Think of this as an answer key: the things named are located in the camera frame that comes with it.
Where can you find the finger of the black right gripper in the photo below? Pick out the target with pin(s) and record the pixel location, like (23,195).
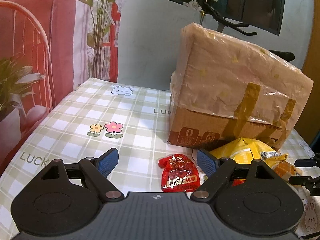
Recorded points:
(312,184)
(313,161)

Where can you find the large yellow chip bag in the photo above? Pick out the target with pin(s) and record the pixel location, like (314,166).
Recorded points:
(244,150)

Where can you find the red printed curtain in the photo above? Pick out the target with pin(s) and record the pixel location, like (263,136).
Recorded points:
(48,49)

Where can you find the taped cardboard box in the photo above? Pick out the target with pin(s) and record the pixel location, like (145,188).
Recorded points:
(224,88)

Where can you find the red barcode snack packet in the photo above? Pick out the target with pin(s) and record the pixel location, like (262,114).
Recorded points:
(237,182)

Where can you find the red jerky snack packet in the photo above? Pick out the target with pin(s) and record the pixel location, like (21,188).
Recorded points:
(179,174)

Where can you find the black exercise bike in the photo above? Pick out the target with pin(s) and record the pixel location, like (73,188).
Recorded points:
(240,14)

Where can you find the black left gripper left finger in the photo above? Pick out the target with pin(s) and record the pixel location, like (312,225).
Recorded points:
(93,173)

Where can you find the small yellow snack packet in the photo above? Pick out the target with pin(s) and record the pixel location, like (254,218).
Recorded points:
(285,170)

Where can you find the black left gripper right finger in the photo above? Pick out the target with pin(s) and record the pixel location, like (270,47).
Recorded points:
(220,172)

